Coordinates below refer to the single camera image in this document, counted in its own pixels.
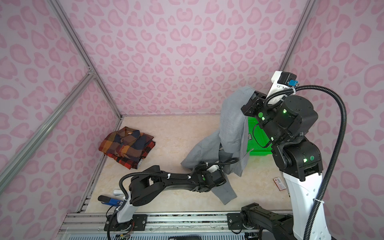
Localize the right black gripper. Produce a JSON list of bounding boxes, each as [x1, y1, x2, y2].
[[241, 85, 290, 145]]

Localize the grey long sleeve shirt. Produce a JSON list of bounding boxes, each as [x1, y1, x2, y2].
[[180, 86, 256, 206]]

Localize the green plastic basket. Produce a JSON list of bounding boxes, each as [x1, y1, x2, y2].
[[247, 117, 272, 157]]

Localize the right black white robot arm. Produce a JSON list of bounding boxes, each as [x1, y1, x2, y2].
[[241, 92, 323, 240]]

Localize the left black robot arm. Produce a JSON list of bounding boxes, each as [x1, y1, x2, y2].
[[115, 163, 227, 224]]

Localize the red white label card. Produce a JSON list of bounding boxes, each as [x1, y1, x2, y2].
[[273, 177, 287, 191]]

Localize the folded plaid flannel shirt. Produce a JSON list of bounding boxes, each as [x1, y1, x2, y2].
[[99, 127, 156, 169]]

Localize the small white device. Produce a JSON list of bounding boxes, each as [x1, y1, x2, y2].
[[113, 189, 124, 197]]

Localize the blue black tool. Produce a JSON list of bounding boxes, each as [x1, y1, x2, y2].
[[98, 195, 122, 207]]

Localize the right black corrugated cable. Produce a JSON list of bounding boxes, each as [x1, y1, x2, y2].
[[262, 85, 348, 240]]

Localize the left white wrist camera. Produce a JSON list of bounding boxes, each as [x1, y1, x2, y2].
[[207, 165, 219, 173]]

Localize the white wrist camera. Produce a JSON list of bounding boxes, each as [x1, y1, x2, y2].
[[267, 71, 299, 97], [207, 165, 219, 173]]

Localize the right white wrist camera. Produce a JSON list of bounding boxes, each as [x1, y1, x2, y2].
[[267, 71, 299, 97]]

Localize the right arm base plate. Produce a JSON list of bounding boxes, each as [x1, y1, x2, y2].
[[226, 213, 262, 232]]

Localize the right corner aluminium post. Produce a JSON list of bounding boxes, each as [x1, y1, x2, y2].
[[278, 0, 318, 71]]

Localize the corner aluminium post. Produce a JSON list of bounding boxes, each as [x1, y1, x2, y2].
[[278, 0, 318, 71], [47, 0, 123, 120]]

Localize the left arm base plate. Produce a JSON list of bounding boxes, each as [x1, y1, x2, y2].
[[104, 215, 148, 232]]

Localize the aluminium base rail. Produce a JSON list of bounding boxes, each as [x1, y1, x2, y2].
[[56, 209, 319, 240]]

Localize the diagonal aluminium frame bar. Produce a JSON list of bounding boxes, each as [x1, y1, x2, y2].
[[1, 71, 94, 193]]

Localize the left corner aluminium post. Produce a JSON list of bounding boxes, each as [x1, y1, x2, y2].
[[47, 0, 123, 120]]

